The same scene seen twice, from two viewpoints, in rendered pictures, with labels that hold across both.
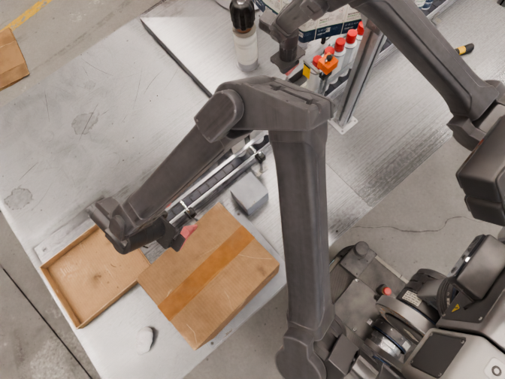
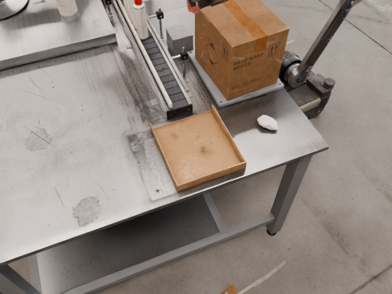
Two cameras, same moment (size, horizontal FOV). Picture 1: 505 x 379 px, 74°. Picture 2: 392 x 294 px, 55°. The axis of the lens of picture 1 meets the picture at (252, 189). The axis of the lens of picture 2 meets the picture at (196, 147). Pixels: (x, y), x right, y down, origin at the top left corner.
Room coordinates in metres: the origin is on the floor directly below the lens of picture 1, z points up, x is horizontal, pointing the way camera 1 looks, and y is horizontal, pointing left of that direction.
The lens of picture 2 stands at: (0.10, 1.41, 1.95)
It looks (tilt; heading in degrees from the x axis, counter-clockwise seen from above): 53 degrees down; 277
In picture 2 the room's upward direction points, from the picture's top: straight up
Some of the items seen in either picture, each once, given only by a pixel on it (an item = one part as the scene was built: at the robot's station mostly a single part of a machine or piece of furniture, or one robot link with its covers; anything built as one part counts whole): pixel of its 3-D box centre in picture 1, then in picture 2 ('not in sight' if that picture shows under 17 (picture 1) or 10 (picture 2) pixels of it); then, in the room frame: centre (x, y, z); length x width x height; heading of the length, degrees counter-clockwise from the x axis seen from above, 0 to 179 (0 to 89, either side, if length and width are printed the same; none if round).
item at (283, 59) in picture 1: (288, 50); not in sight; (0.72, -0.19, 1.13); 0.10 x 0.07 x 0.07; 120
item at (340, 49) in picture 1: (335, 61); not in sight; (0.76, -0.38, 0.98); 0.05 x 0.05 x 0.20
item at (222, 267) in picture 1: (215, 274); (237, 44); (0.10, 0.16, 0.99); 0.30 x 0.24 x 0.27; 124
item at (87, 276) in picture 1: (97, 268); (196, 144); (0.21, 0.58, 0.85); 0.30 x 0.26 x 0.04; 120
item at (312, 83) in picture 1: (314, 78); not in sight; (0.71, -0.29, 0.98); 0.05 x 0.05 x 0.20
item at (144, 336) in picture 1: (143, 340); (268, 122); (-0.05, 0.44, 0.85); 0.08 x 0.07 x 0.04; 127
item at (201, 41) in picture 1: (259, 16); (31, 7); (1.15, -0.17, 0.86); 0.80 x 0.67 x 0.05; 120
